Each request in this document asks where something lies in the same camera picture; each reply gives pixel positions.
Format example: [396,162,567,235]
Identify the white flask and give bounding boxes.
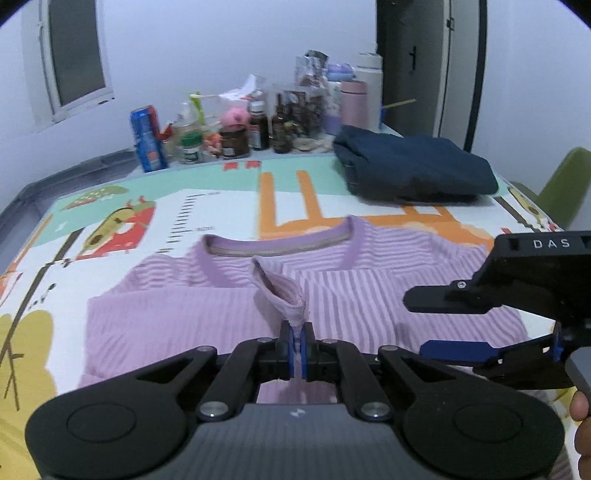
[353,52,385,130]

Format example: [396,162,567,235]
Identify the lavender container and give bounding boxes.
[323,62,357,136]

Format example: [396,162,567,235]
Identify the brown dropper bottle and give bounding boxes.
[271,93,293,154]

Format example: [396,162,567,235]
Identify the foil snack bag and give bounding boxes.
[295,51,331,89]

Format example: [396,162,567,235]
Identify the white tissue pack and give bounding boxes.
[217,74,269,112]

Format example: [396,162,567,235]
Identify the clear bag dark snacks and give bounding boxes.
[288,89,334,139]

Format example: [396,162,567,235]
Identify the pink pig toy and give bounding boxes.
[221,107,251,131]

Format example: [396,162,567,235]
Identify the brown glass jar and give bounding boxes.
[219,127,251,160]

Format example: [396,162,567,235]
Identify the brown glass bottle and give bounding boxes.
[249,99,270,151]

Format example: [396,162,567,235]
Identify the clear bottle green nozzle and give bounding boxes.
[178,91,205,139]

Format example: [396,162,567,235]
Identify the folded navy garment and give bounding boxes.
[332,124,499,204]

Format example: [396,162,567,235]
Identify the grey padded fence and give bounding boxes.
[0,148,139,217]

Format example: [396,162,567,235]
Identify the person's right hand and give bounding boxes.
[569,390,591,467]

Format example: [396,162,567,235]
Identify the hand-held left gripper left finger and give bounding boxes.
[136,320,296,421]

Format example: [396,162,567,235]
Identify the purple striped t-shirt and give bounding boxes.
[76,215,575,480]

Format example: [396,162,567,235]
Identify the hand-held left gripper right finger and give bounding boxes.
[300,323,451,421]

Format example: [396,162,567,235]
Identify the blue can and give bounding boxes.
[130,105,169,172]

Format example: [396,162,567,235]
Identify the green chair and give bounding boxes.
[510,148,591,232]

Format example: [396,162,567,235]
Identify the pink flask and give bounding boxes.
[340,79,369,132]

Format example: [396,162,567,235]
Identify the printed play mat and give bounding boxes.
[0,122,566,480]

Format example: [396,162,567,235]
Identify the window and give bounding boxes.
[22,0,115,124]

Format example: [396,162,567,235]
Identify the white bottle green cap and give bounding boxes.
[180,134,205,165]

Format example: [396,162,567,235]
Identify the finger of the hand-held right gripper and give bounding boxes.
[420,335,555,367]
[403,279,505,315]

